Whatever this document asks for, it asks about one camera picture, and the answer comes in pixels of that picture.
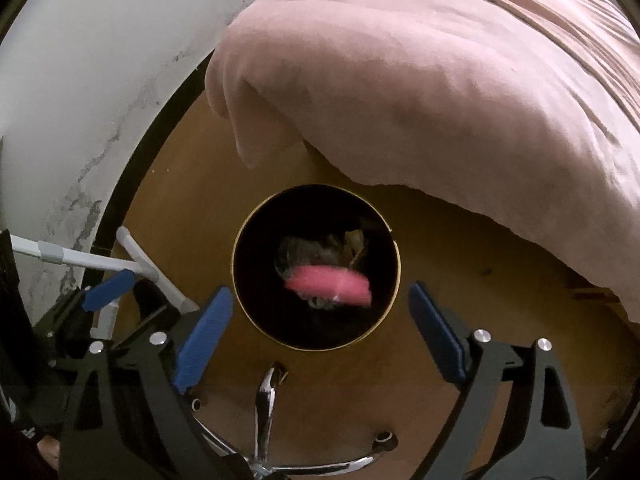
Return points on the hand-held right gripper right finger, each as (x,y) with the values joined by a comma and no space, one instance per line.
(435,330)

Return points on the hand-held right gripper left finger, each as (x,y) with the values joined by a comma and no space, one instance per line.
(205,340)

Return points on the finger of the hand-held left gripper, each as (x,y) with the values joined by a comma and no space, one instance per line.
(107,290)
(150,317)

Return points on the black round waste bin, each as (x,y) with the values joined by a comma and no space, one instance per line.
(325,325)

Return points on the pink plastic wrapper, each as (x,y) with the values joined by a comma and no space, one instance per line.
(327,285)

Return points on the chrome chair base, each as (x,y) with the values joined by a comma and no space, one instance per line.
(265,410)

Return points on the pink blanket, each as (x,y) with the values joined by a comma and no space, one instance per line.
(425,85)

